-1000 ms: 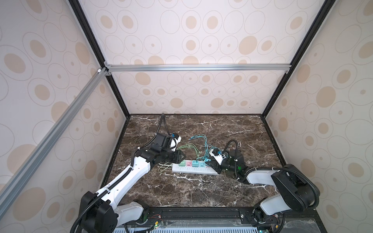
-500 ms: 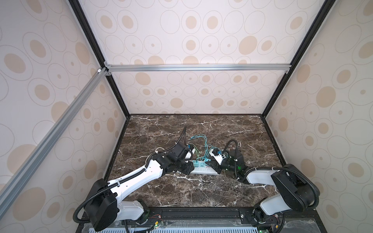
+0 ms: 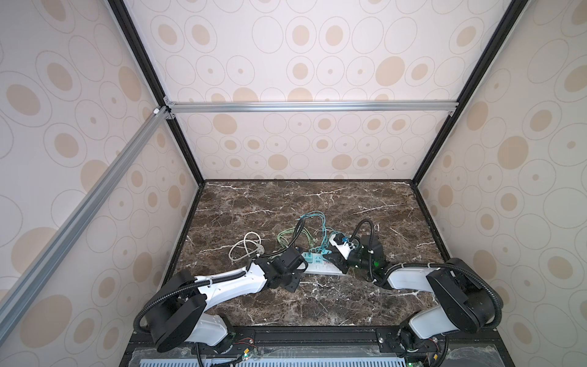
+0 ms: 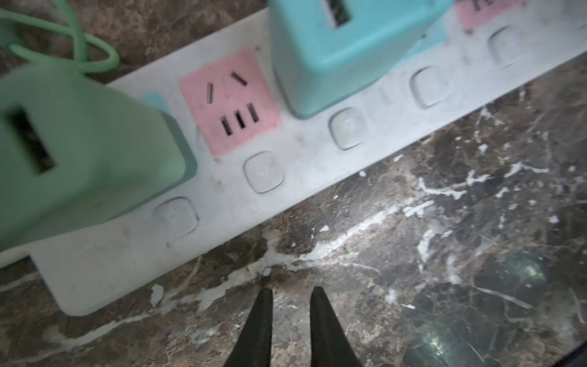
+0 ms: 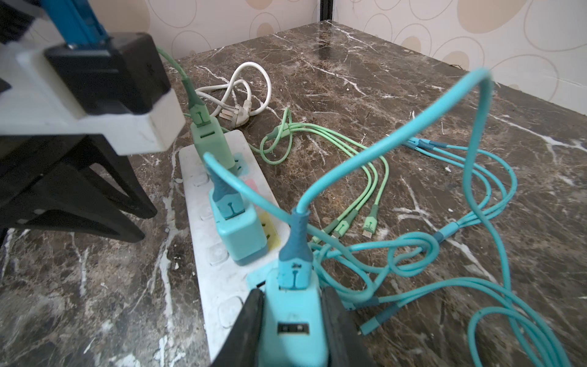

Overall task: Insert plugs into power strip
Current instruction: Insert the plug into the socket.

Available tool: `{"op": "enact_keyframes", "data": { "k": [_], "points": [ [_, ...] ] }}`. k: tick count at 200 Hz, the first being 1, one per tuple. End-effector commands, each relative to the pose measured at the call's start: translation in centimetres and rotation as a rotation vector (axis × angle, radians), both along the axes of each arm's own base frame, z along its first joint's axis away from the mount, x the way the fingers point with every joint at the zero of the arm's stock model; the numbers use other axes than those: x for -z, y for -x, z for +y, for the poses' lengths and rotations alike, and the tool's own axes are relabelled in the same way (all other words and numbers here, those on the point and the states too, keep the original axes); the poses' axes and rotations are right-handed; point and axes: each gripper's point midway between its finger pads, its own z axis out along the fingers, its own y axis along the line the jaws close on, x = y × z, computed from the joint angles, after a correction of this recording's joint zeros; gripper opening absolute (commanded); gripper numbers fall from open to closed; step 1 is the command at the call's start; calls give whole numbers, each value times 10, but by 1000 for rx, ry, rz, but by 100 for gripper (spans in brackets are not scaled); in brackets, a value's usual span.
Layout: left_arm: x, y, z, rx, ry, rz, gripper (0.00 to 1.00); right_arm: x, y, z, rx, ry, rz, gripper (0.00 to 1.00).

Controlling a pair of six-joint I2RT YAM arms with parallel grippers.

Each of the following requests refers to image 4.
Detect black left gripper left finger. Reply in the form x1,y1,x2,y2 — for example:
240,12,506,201
224,288,273,367

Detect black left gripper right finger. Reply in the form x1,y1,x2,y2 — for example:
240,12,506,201
310,287,362,367

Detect white power strip coloured sockets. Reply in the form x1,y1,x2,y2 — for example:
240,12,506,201
1,1,586,317

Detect light green plug adapter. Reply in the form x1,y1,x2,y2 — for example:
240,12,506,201
1,64,197,249

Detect teal plug adapter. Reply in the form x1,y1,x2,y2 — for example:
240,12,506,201
268,0,453,119

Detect light green charging cable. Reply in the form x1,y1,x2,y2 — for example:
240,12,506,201
0,0,121,74

